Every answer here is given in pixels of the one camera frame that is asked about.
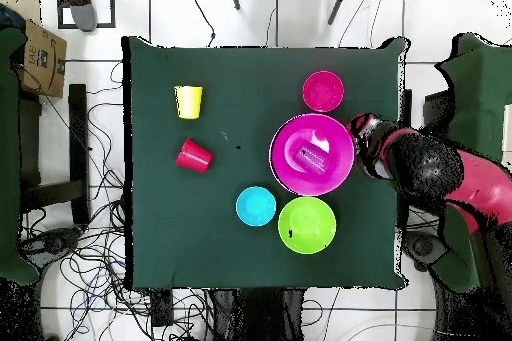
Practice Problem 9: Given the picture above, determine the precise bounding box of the small crimson bowl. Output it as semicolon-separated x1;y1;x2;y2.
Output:
302;70;345;113

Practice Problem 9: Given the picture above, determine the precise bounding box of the purple cup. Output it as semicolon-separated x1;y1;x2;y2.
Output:
294;142;332;175

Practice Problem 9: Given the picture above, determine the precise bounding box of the large pink bowl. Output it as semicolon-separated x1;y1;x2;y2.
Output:
268;113;356;197

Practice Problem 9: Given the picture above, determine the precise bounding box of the red cup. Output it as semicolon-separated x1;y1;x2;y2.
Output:
174;138;214;174

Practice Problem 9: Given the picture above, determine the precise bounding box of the black chair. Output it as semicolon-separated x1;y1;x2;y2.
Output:
422;90;455;132

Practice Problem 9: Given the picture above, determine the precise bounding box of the green bowl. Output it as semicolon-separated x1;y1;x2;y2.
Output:
277;195;338;255

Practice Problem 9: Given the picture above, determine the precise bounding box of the green clothed side table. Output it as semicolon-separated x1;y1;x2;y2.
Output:
433;32;512;294
0;26;41;286

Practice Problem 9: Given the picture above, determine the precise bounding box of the dark green tablecloth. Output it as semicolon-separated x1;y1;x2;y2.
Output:
121;35;411;291

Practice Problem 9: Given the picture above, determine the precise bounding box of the small light blue bowl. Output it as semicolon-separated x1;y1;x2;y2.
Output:
235;186;277;228

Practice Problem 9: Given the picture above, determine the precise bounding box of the yellow cup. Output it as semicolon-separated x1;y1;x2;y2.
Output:
173;85;204;121

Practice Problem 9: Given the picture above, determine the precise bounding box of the black power adapter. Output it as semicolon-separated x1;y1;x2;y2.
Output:
150;290;174;327

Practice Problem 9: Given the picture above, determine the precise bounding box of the person's shoe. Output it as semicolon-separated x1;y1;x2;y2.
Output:
65;0;99;33

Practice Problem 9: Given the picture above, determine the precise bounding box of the cardboard box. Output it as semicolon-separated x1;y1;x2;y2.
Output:
15;18;68;99

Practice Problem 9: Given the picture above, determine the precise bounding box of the black pedestal leg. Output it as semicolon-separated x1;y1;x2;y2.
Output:
19;227;83;262
401;230;447;268

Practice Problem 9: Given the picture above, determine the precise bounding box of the black cable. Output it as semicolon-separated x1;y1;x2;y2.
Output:
187;0;217;48

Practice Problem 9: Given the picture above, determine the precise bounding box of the black square floor frame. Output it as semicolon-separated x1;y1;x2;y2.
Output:
55;0;117;30

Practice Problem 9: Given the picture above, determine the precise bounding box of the tangle of cables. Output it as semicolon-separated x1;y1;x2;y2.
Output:
19;62;209;341

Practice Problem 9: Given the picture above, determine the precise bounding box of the black stool frame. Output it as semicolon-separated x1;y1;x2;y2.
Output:
17;83;91;226

